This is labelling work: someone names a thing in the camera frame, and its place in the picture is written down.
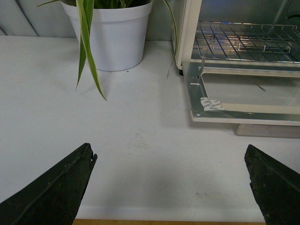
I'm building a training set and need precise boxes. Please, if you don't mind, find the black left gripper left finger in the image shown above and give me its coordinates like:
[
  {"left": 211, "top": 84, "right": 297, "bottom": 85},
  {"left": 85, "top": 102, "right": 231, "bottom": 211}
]
[{"left": 0, "top": 143, "right": 98, "bottom": 225}]

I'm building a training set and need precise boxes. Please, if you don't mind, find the oven glass door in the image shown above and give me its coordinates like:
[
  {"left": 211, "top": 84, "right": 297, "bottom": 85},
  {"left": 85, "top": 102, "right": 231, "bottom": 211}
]
[{"left": 182, "top": 62, "right": 300, "bottom": 138}]

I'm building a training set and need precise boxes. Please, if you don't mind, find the cream toaster oven body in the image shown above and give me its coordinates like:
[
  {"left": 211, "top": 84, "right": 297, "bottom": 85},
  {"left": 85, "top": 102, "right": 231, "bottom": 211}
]
[{"left": 173, "top": 0, "right": 300, "bottom": 77}]

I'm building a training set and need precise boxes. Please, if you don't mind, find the green striped spider plant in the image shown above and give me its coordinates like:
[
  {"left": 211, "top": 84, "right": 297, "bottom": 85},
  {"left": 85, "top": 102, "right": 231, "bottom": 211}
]
[{"left": 37, "top": 0, "right": 180, "bottom": 101}]

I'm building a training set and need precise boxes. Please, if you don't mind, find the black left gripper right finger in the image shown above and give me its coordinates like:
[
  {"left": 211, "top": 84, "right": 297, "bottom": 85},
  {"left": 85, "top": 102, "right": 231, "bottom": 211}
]
[{"left": 244, "top": 144, "right": 300, "bottom": 225}]

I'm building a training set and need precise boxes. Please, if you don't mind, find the white printed sticker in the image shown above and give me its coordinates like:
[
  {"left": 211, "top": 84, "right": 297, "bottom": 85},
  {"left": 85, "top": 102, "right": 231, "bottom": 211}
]
[{"left": 200, "top": 97, "right": 226, "bottom": 112}]

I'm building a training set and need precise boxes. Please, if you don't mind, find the white plastic plant pot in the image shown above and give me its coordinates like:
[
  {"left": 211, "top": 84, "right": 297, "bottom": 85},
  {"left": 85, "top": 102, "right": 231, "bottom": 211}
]
[{"left": 60, "top": 0, "right": 154, "bottom": 72}]

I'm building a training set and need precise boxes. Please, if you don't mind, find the wire oven rack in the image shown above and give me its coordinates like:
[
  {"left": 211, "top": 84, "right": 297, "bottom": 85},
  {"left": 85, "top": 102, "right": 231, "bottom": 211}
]
[{"left": 191, "top": 21, "right": 300, "bottom": 64}]

